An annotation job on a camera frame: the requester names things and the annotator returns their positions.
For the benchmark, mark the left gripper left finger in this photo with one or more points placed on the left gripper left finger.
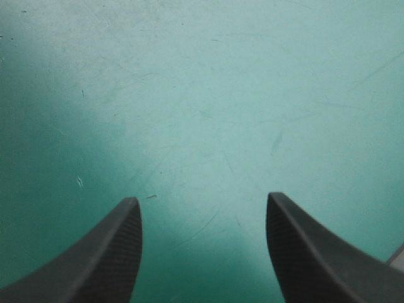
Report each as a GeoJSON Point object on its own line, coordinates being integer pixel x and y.
{"type": "Point", "coordinates": [104, 265]}

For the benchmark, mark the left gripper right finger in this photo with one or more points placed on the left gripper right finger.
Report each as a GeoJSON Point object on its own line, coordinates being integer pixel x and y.
{"type": "Point", "coordinates": [315, 268]}

